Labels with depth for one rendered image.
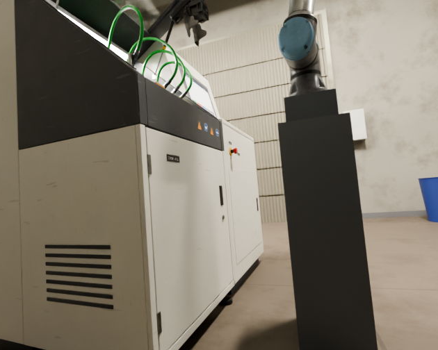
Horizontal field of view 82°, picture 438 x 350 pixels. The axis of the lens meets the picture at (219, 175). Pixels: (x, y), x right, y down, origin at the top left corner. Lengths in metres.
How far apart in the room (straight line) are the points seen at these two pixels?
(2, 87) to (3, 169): 0.33
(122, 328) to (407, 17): 5.11
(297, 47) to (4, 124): 1.15
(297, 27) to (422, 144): 3.86
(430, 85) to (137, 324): 4.69
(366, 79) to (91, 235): 4.38
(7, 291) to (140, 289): 0.64
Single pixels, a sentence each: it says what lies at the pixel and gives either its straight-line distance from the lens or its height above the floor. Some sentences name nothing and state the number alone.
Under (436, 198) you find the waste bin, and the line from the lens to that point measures 3.95.
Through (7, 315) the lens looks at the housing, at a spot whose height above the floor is 0.16.
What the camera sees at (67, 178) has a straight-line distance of 1.01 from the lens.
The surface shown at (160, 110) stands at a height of 0.86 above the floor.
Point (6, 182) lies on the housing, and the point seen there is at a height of 0.67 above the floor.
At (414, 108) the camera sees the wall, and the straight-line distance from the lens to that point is 4.74.
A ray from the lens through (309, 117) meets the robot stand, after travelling 0.99.
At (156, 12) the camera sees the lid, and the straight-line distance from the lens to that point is 1.78.
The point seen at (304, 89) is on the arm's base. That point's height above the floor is 0.92.
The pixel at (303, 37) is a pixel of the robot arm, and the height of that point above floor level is 1.04.
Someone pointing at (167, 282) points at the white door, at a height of 0.29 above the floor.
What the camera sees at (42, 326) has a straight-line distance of 1.20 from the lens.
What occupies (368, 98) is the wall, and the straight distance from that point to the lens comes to 4.62.
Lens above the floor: 0.57
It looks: 4 degrees up
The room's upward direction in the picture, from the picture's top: 5 degrees counter-clockwise
